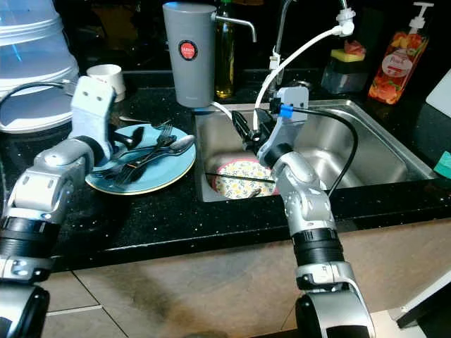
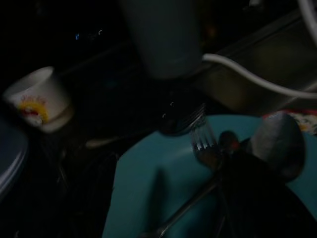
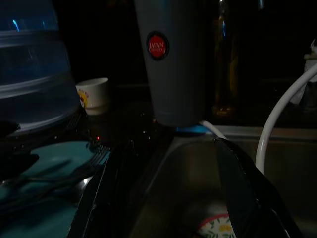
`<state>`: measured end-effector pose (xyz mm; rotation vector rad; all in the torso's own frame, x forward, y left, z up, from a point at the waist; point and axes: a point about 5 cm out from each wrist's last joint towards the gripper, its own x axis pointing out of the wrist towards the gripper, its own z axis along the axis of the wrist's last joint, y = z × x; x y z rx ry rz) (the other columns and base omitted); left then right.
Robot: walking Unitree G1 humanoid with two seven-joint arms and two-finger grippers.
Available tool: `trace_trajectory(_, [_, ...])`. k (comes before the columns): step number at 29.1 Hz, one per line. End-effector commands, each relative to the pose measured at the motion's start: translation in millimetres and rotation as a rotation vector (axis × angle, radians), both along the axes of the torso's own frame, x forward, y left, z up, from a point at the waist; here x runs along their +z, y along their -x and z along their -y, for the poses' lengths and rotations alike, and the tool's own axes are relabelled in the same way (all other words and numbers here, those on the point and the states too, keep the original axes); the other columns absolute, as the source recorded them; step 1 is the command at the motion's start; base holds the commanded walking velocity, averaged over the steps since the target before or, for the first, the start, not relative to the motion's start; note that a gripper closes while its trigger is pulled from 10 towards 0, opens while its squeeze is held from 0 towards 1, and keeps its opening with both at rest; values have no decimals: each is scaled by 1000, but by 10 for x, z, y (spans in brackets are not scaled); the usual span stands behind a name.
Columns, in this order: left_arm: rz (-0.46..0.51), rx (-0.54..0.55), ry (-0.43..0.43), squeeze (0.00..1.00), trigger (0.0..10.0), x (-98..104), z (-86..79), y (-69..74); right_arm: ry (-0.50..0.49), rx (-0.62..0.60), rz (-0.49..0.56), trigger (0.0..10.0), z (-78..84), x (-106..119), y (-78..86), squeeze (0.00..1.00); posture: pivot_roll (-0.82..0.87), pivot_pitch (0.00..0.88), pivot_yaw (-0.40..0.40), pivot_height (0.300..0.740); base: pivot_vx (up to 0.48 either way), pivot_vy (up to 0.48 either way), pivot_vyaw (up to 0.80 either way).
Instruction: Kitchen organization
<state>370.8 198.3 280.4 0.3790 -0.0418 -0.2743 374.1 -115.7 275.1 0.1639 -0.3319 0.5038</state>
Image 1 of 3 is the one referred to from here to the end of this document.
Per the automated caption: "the light blue plate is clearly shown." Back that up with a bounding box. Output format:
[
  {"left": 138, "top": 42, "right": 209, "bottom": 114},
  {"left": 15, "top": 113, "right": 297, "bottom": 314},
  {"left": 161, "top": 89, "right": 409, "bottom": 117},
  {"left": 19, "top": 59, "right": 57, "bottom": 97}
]
[{"left": 86, "top": 123, "right": 197, "bottom": 195}]

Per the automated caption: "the black chopstick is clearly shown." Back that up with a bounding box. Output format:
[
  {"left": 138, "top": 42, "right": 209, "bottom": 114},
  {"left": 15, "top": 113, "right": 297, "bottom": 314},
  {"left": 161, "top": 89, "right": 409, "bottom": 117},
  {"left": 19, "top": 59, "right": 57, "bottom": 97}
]
[{"left": 204, "top": 171, "right": 276, "bottom": 182}]

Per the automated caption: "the silver spoon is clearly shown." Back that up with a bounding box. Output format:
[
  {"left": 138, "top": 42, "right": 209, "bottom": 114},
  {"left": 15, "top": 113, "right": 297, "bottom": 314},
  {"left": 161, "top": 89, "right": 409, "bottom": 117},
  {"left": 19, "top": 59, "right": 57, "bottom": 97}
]
[{"left": 134, "top": 135, "right": 196, "bottom": 170}]

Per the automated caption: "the floral plate with pink rim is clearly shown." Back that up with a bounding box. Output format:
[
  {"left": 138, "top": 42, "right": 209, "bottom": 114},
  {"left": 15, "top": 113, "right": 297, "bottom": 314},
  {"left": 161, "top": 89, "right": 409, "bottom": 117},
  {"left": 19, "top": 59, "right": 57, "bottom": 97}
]
[{"left": 211, "top": 158, "right": 279, "bottom": 200}]

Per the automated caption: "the yellow oil glass bottle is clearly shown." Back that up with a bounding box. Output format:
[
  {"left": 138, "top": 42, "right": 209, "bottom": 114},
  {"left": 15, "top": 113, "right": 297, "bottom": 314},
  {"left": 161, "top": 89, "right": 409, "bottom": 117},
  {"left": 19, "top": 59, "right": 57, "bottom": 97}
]
[{"left": 215, "top": 0, "right": 235, "bottom": 99}]

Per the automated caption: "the white printed cup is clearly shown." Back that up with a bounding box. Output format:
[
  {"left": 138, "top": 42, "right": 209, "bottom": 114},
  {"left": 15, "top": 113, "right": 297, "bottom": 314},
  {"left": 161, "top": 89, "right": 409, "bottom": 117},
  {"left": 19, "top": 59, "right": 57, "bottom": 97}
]
[{"left": 86, "top": 65, "right": 126, "bottom": 104}]

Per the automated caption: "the grey water filter canister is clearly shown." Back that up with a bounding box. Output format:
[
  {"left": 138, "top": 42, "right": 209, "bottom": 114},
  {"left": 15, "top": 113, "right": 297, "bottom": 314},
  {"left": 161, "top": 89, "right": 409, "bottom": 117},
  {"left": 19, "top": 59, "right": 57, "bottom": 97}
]
[{"left": 162, "top": 2, "right": 257, "bottom": 108}]

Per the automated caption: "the black sponge holder dispenser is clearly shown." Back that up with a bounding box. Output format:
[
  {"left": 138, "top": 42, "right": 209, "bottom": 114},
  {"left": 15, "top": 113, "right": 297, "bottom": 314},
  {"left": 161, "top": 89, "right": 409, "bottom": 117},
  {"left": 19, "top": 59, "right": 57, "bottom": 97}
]
[{"left": 321, "top": 51, "right": 367, "bottom": 94}]

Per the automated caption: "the chrome gooseneck faucet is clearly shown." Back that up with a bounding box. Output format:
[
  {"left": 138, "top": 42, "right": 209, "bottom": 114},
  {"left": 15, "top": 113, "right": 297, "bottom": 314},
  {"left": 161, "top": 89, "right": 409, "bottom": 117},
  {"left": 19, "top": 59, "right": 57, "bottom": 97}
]
[{"left": 271, "top": 0, "right": 353, "bottom": 71}]

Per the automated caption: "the yellow sponge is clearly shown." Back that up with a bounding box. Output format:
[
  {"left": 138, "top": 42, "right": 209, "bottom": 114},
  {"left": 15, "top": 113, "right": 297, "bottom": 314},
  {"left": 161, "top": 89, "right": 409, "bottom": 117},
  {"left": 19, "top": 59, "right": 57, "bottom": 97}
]
[{"left": 330, "top": 51, "right": 357, "bottom": 64}]

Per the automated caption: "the white tiered plastic container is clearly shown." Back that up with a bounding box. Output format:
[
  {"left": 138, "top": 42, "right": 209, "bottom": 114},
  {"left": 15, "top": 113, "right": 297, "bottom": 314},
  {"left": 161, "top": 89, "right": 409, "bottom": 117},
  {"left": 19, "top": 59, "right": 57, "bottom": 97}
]
[{"left": 0, "top": 0, "right": 84, "bottom": 134}]

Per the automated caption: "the stainless steel sink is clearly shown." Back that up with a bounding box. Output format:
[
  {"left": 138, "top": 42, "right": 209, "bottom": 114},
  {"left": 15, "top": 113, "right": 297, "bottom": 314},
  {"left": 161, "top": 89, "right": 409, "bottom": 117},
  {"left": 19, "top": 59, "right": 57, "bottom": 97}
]
[{"left": 194, "top": 99, "right": 438, "bottom": 205}]

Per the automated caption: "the red scrubber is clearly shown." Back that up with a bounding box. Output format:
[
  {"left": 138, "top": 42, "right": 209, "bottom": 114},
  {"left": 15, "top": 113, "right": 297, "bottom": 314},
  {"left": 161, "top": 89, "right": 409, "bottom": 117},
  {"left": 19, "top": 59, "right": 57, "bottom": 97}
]
[{"left": 344, "top": 40, "right": 367, "bottom": 58}]

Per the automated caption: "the beige cabinet door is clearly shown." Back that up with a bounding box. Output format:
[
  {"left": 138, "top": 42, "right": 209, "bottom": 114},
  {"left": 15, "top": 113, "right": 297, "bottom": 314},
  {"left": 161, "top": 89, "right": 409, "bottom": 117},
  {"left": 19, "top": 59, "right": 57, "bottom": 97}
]
[
  {"left": 342, "top": 217, "right": 451, "bottom": 311},
  {"left": 74, "top": 245, "right": 300, "bottom": 338}
]

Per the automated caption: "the beige cabinet drawer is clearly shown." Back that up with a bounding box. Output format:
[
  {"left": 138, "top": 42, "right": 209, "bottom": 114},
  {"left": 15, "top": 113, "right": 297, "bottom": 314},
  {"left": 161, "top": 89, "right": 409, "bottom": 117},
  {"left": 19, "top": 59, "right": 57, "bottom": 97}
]
[
  {"left": 53, "top": 307, "right": 96, "bottom": 338},
  {"left": 42, "top": 271, "right": 87, "bottom": 312}
]

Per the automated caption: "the orange pump soap bottle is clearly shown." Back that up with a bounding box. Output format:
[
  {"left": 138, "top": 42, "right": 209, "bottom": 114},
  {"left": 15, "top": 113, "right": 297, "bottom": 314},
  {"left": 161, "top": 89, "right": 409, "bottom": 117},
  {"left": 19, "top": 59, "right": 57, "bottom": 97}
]
[{"left": 368, "top": 2, "right": 434, "bottom": 105}]

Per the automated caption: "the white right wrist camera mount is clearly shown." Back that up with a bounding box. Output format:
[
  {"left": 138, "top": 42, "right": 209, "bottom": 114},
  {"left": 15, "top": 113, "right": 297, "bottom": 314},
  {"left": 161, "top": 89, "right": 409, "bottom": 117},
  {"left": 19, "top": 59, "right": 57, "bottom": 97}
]
[{"left": 257, "top": 86, "right": 311, "bottom": 159}]

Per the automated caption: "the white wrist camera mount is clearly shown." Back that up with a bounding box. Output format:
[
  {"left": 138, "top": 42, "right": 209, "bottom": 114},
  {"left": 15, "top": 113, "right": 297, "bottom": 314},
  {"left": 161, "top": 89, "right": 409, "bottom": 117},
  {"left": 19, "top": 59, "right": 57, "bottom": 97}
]
[
  {"left": 72, "top": 76, "right": 119, "bottom": 166},
  {"left": 257, "top": 86, "right": 311, "bottom": 159}
]

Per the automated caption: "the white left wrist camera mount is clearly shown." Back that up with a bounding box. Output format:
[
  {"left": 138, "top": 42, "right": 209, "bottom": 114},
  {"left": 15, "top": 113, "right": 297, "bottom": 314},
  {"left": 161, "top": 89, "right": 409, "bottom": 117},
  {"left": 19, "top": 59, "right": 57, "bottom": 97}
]
[{"left": 72, "top": 76, "right": 119, "bottom": 166}]

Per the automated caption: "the white water hose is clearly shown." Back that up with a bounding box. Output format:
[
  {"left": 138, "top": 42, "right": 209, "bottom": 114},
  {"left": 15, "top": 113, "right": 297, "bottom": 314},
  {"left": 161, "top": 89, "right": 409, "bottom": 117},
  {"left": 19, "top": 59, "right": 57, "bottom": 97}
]
[{"left": 208, "top": 15, "right": 355, "bottom": 152}]

